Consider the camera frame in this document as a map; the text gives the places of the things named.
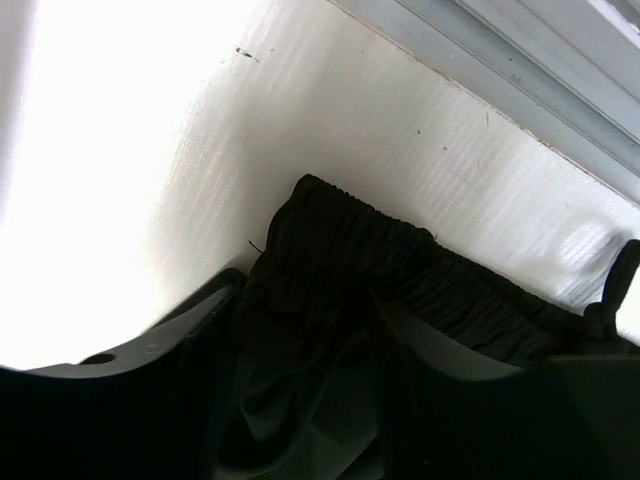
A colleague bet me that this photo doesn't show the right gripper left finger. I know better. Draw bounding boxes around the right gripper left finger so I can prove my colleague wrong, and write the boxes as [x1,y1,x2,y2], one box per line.
[1,268,246,479]

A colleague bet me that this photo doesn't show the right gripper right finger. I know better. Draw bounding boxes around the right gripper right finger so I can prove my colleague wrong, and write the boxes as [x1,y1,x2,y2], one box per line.
[384,311,639,479]

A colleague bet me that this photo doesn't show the black trousers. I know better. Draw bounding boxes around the black trousers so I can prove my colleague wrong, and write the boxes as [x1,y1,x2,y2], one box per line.
[219,175,639,479]

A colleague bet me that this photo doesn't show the right aluminium rail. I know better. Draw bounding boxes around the right aluminium rail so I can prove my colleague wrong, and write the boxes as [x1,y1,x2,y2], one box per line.
[341,0,639,201]

